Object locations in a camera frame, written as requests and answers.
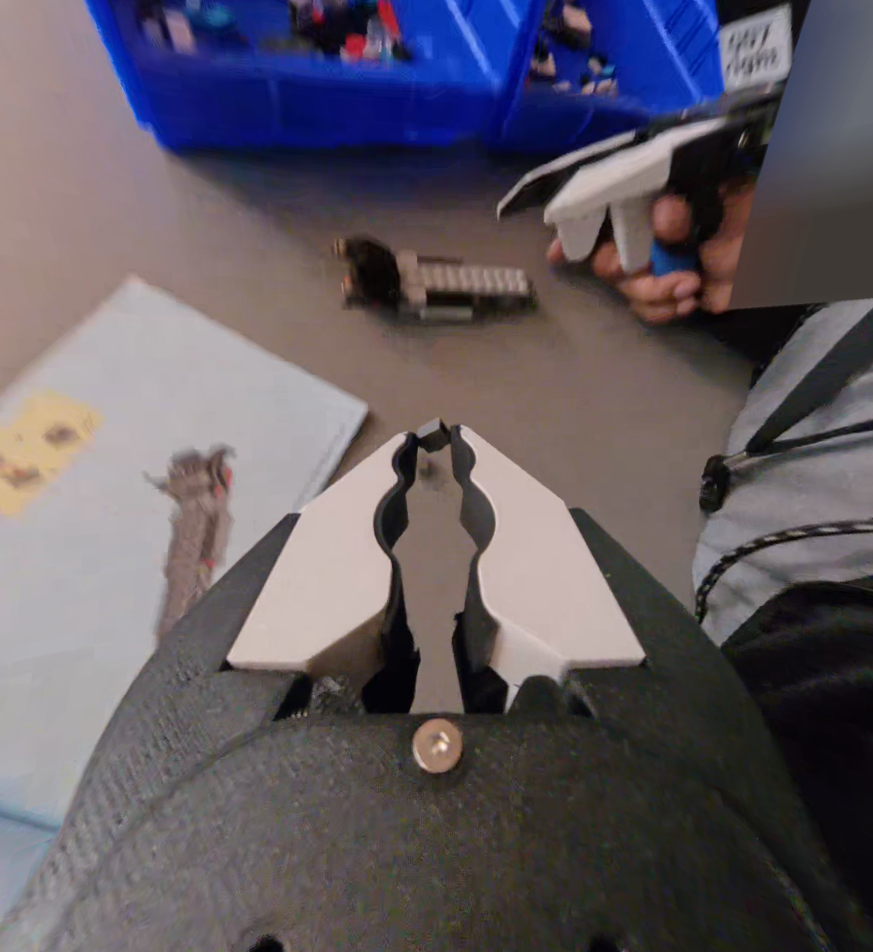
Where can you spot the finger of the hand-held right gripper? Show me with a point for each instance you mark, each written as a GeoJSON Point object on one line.
{"type": "Point", "coordinates": [533, 192]}
{"type": "Point", "coordinates": [622, 175]}

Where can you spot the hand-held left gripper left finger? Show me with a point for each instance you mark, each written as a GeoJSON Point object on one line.
{"type": "Point", "coordinates": [317, 580]}

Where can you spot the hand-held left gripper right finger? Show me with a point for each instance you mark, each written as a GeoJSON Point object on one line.
{"type": "Point", "coordinates": [548, 580]}

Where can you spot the grey and black brick model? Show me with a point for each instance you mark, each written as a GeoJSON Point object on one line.
{"type": "Point", "coordinates": [444, 286]}

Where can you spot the small black brick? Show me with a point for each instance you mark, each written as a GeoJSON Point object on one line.
{"type": "Point", "coordinates": [433, 435]}

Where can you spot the person's right hand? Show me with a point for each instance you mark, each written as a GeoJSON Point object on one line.
{"type": "Point", "coordinates": [674, 297]}

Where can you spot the blue plastic bin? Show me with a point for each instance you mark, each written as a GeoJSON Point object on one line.
{"type": "Point", "coordinates": [593, 119]}
{"type": "Point", "coordinates": [295, 104]}

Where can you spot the pile of grey bricks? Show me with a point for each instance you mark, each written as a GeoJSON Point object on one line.
{"type": "Point", "coordinates": [574, 59]}

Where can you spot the pile of colourful bricks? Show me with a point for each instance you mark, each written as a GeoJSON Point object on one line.
{"type": "Point", "coordinates": [332, 30]}

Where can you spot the light blue instruction booklet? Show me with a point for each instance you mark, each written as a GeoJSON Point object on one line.
{"type": "Point", "coordinates": [146, 372]}

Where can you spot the grey jacket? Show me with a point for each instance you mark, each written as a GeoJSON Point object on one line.
{"type": "Point", "coordinates": [816, 483]}

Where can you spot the black pants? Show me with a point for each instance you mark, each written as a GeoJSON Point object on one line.
{"type": "Point", "coordinates": [838, 706]}

